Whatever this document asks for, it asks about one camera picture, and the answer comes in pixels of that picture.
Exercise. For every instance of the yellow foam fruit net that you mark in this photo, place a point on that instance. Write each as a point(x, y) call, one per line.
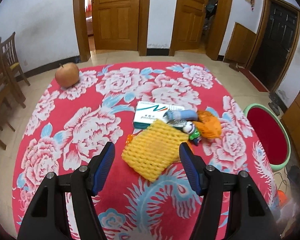
point(154, 149)

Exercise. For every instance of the middle wooden door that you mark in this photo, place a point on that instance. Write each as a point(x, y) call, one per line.
point(188, 24)

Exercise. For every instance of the orange cloth bundle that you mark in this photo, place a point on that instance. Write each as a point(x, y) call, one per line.
point(208, 125)

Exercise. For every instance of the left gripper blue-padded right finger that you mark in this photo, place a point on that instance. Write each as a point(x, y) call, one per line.
point(249, 215)

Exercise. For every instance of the green toy figure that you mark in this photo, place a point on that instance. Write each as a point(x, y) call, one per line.
point(192, 131)

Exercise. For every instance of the low wooden wall panel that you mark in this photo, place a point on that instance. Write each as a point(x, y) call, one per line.
point(241, 45)

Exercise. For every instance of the dark slippers by wall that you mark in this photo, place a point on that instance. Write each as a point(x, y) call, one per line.
point(276, 104)

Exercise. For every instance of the left wooden door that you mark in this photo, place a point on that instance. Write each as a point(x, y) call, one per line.
point(115, 24)

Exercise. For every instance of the red basin green rim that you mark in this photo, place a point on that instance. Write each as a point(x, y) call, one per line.
point(271, 134)

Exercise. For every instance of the white teal medicine box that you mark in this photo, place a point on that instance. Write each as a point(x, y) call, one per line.
point(147, 112)

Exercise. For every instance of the apple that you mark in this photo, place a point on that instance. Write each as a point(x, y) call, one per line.
point(67, 75)

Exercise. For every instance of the dark entrance door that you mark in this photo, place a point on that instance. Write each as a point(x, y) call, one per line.
point(282, 25)

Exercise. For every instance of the red door mat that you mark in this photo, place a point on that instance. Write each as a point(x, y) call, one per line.
point(254, 81)

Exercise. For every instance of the wooden door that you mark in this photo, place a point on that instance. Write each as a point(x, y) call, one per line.
point(115, 24)
point(188, 24)

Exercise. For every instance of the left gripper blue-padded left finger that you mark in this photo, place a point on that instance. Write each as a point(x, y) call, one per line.
point(46, 216)

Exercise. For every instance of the blue curved tube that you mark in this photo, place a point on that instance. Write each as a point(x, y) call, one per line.
point(174, 116)

